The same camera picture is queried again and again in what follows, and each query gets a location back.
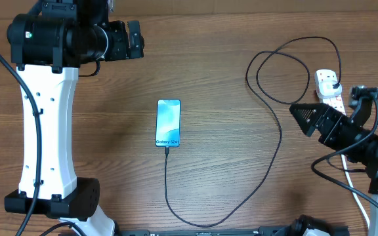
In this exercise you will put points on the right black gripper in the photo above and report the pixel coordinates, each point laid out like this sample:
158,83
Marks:
333,121

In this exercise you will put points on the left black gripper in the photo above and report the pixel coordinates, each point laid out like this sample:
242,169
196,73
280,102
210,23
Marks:
122,50

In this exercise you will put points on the blue Galaxy smartphone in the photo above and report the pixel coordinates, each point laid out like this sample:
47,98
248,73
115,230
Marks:
168,123

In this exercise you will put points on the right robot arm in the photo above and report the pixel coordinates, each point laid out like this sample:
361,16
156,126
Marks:
366,152

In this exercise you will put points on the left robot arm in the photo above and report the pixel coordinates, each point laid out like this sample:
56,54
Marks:
48,46

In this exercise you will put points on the white charger plug adapter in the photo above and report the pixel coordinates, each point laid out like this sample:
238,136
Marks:
326,89

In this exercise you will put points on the white power strip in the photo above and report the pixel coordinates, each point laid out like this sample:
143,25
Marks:
325,79

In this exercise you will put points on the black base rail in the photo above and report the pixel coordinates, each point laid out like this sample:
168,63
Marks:
304,225

